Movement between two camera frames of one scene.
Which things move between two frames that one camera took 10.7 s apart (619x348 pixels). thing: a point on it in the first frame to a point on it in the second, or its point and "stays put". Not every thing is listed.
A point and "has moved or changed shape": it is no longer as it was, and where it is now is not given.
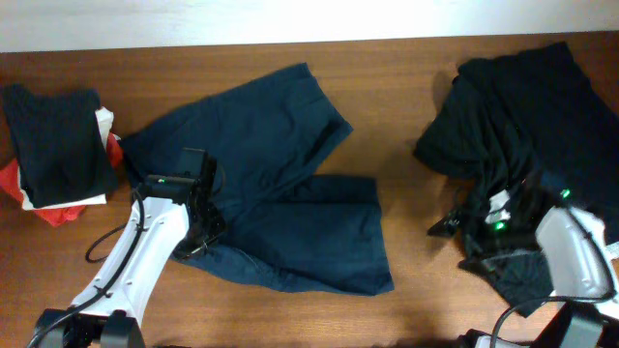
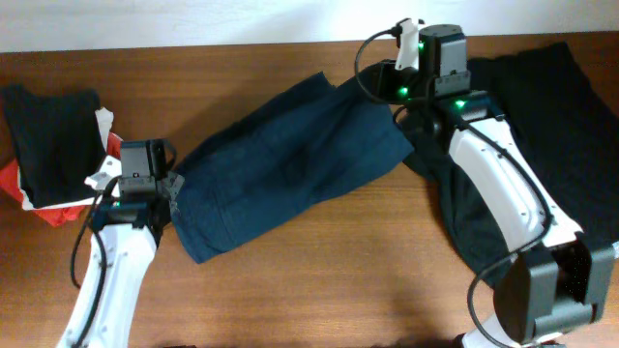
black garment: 522,134 stays put
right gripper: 482,250 to 383,74
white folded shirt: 104,119 stays put
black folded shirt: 61,152 stays put
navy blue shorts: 283,224 has moved or changed shape
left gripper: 218,223 to 175,184
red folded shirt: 115,150 stays put
